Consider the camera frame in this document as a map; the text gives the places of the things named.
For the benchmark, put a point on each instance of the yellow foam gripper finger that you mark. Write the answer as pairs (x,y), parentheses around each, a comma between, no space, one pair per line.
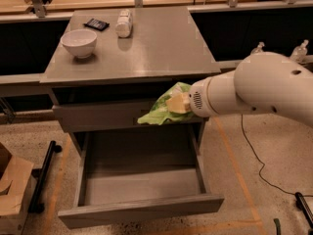
(179,104)

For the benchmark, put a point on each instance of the green rice chip bag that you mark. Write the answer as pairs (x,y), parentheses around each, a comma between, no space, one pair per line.
(159,114)

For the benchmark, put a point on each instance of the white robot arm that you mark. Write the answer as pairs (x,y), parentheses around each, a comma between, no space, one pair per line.
(262,83)

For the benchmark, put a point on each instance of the grey drawer cabinet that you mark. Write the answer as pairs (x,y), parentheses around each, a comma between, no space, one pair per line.
(165,46)

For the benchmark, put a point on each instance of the grey open bottom drawer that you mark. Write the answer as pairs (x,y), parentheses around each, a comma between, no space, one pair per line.
(131,175)

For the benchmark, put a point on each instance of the grey middle drawer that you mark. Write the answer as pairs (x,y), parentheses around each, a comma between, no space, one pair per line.
(98,116)

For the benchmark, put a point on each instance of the clear sanitizer pump bottle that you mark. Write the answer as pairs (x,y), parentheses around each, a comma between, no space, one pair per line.
(258,48)

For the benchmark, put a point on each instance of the white plastic bottle lying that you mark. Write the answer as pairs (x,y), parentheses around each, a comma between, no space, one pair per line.
(123,26)

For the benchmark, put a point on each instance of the white ceramic bowl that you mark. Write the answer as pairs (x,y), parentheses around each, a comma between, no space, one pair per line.
(80,42)

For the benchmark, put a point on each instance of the black bar at right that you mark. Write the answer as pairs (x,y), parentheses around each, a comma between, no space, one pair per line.
(303,206)

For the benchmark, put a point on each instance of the black metal floor bar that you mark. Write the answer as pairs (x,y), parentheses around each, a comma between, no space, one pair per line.
(41,174)

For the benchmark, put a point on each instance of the brown cardboard box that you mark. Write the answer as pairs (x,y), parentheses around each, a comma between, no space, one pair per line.
(15,191)

